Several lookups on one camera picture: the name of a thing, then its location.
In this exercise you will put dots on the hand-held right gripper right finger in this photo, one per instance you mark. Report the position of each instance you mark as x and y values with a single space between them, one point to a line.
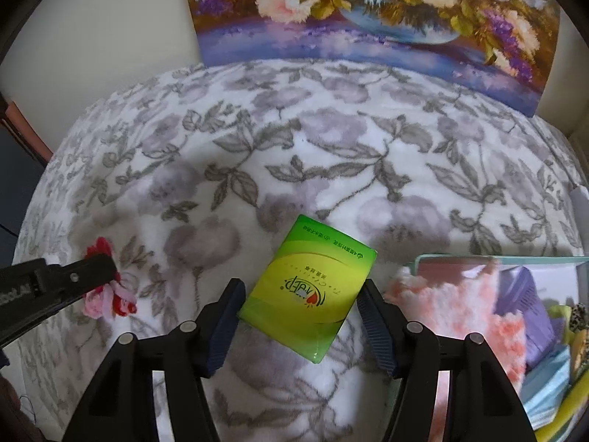
377 327

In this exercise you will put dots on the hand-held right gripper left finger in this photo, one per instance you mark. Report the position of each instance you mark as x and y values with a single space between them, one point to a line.
225 327

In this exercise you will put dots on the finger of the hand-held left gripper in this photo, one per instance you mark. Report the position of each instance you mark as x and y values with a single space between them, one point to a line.
78 278

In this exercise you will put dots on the green tissue packet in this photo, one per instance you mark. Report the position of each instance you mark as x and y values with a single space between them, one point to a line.
303 294

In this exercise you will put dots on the teal shallow box tray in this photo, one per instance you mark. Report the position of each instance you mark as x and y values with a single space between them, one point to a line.
460 258

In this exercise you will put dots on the purple card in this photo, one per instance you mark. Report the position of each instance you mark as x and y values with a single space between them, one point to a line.
529 313

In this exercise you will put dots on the blue face mask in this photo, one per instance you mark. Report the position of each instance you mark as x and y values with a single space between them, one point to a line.
547 386

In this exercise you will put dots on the black white scrunchie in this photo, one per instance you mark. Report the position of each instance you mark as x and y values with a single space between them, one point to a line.
580 317

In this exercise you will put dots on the beige round puff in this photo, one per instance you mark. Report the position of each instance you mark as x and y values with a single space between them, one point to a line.
580 350

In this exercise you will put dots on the yellow sponge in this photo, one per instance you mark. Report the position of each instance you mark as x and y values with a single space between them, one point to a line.
575 414

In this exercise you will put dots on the brown wooden furniture edge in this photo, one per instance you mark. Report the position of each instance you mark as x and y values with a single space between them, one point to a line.
23 129

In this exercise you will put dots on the flower painting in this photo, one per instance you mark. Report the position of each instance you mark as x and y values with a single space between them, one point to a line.
368 9

